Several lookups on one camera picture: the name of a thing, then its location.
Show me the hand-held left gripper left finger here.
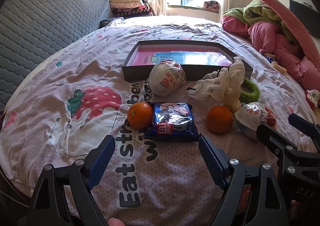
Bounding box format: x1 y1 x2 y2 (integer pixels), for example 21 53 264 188
26 135 116 226

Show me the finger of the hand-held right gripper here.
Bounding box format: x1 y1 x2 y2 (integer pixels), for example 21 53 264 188
288 113 320 139
256 123 304 164

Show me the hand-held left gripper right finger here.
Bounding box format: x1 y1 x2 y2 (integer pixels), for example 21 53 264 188
198 135 294 226

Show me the red and white jelly cup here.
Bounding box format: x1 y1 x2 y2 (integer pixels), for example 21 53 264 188
234 102 277 140
146 59 187 96

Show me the orange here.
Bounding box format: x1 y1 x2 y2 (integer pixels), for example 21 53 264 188
127 102 153 130
206 105 233 134

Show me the green fuzzy ring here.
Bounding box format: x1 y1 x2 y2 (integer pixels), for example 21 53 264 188
239 77 260 103

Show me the blue cookie packet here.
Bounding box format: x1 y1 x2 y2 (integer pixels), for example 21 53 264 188
144 102 199 142

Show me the white drawstring bag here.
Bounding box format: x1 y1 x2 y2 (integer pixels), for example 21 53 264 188
186 57 245 107

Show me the shallow brown cardboard box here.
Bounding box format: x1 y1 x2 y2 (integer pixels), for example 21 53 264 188
122 40 253 83

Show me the person's right hand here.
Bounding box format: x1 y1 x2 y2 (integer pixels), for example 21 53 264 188
291 199 305 221

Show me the person's left hand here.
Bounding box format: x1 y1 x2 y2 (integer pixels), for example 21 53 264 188
108 217 125 226

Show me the red floral fabric scrunchie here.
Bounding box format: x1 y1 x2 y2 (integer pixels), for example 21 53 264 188
305 89 320 110

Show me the yellow biscuit packet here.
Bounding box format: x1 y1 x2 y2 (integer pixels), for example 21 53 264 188
272 62 286 75

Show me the pink quilted mat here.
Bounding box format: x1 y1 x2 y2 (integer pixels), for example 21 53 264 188
244 0 320 68

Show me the pink comforter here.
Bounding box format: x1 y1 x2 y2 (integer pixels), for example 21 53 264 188
221 15 320 92

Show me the strawberry printed bed sheet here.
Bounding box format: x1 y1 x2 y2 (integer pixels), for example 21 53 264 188
0 15 320 226

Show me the black television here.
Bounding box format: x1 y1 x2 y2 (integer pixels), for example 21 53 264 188
289 0 320 39

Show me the green fleece blanket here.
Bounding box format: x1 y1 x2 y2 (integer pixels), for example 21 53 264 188
222 0 298 44

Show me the dark blue cloth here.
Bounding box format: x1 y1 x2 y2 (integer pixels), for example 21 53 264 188
99 17 124 29

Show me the floral cushion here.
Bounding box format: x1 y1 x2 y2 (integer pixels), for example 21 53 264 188
204 1 221 12

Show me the grey quilted headboard cover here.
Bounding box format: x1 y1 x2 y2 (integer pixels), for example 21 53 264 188
0 0 112 112

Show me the dark patterned folded blanket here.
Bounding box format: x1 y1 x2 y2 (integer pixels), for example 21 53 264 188
111 4 153 18

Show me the pink folded blanket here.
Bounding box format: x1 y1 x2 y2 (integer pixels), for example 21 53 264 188
110 1 147 10

